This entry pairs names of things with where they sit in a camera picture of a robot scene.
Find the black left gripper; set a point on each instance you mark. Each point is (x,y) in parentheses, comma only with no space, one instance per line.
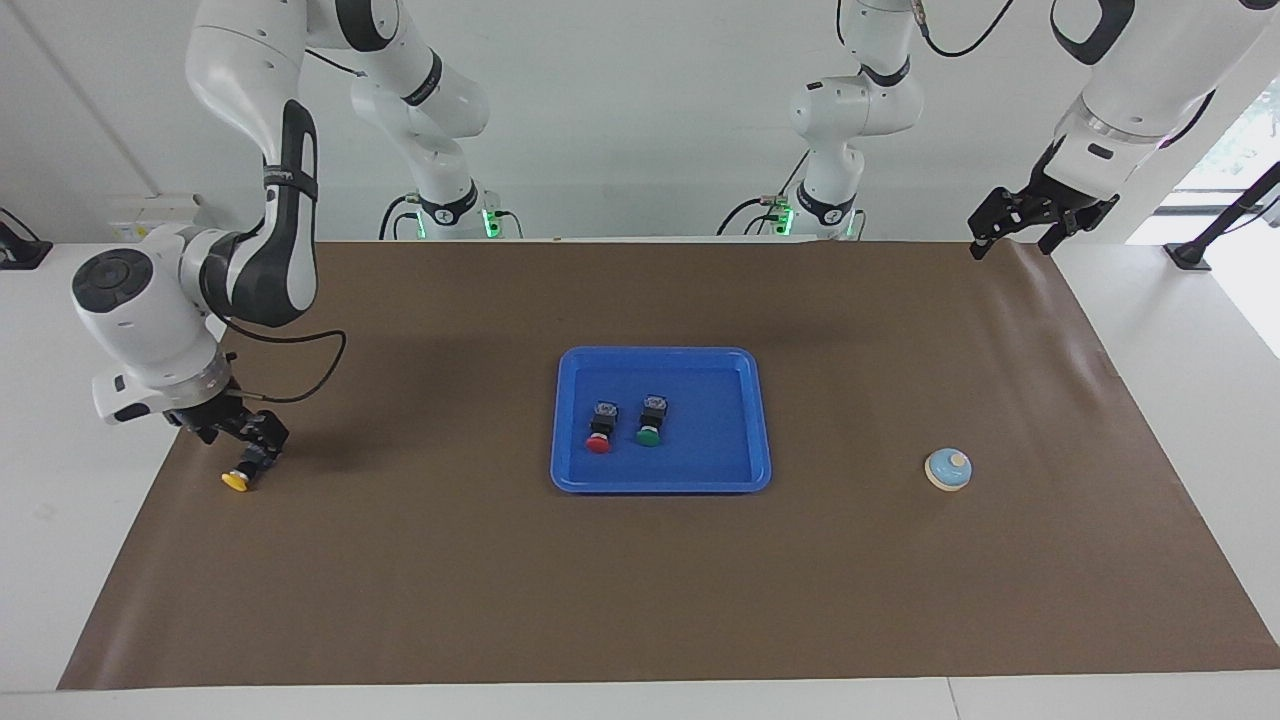
(1060,200)

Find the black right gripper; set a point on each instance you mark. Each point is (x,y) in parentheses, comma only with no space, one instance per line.
(225,415)

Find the yellow push button switch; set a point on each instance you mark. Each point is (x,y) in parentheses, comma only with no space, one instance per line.
(236,482)

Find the red push button switch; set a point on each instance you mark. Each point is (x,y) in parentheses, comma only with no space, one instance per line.
(601,430)

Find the green push button switch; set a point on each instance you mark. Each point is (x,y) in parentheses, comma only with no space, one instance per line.
(651,425)

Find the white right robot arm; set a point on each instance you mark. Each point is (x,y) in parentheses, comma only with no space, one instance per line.
(150,330)

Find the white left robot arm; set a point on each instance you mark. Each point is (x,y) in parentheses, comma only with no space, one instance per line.
(1150,80)

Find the blue plastic tray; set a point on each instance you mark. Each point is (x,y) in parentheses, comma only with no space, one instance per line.
(710,440)

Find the round blue cream knob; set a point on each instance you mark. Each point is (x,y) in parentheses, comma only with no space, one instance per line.
(948,472)

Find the bright window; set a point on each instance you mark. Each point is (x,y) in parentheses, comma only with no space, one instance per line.
(1245,140)

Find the black table clamp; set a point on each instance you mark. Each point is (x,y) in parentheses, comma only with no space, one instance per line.
(22,252)

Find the brown table mat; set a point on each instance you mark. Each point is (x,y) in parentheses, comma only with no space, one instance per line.
(640,590)

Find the black camera stand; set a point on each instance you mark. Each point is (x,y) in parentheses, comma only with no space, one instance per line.
(1215,230)

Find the white wall socket box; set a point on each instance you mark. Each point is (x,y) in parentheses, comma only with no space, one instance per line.
(135,215)

